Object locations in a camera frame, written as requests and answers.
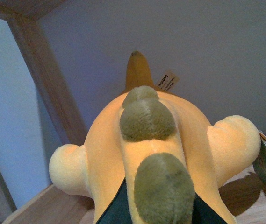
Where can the yellow plush dinosaur toy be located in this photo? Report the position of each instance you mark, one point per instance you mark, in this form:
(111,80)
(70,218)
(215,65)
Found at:
(164,147)

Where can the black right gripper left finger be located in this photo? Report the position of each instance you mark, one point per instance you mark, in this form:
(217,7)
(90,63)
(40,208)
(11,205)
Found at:
(118,210)

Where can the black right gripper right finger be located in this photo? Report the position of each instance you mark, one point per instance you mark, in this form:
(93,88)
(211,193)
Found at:
(204,214)

